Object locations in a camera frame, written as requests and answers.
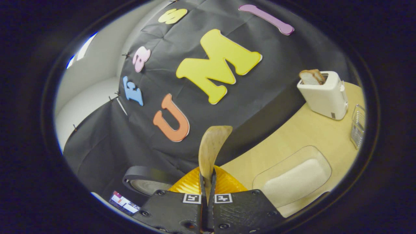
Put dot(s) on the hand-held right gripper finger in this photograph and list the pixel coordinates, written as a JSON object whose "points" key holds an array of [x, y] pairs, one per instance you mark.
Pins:
{"points": [[212, 214], [203, 214]]}

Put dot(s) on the wooden spoon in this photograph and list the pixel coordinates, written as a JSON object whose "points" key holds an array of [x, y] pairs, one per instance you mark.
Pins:
{"points": [[213, 143]]}

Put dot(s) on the black silver rice cooker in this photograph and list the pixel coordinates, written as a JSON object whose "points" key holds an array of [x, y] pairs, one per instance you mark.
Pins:
{"points": [[136, 172]]}

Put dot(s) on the clear box of white rice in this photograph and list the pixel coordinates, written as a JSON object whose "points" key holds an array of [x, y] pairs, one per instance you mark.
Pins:
{"points": [[292, 182]]}

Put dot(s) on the clear chopstick holder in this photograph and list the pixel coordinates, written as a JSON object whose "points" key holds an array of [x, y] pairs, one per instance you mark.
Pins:
{"points": [[357, 126]]}

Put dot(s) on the computer monitor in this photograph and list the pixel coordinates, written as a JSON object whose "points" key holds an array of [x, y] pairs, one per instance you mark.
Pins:
{"points": [[125, 203]]}

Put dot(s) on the black backdrop cloth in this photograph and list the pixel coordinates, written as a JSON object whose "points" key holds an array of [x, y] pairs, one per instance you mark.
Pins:
{"points": [[260, 97]]}

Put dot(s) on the white toaster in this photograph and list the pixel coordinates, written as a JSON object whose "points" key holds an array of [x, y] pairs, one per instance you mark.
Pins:
{"points": [[325, 97]]}

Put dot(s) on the toasted bread slice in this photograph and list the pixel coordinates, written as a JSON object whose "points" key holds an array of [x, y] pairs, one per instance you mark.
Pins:
{"points": [[310, 77]]}

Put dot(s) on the ceiling light panel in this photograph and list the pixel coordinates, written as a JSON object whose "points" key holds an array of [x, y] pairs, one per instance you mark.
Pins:
{"points": [[85, 48]]}

